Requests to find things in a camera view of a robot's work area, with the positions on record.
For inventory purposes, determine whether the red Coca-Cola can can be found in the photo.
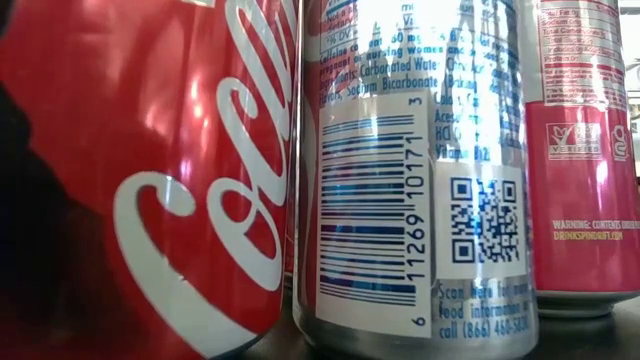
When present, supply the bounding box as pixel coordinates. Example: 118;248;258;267
0;0;301;360
282;164;300;296

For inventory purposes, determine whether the Spindrift raspberry lime can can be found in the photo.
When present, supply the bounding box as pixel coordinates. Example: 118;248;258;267
517;0;640;320

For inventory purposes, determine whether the silver blue Red Bull can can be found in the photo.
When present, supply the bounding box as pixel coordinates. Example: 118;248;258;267
292;0;541;360

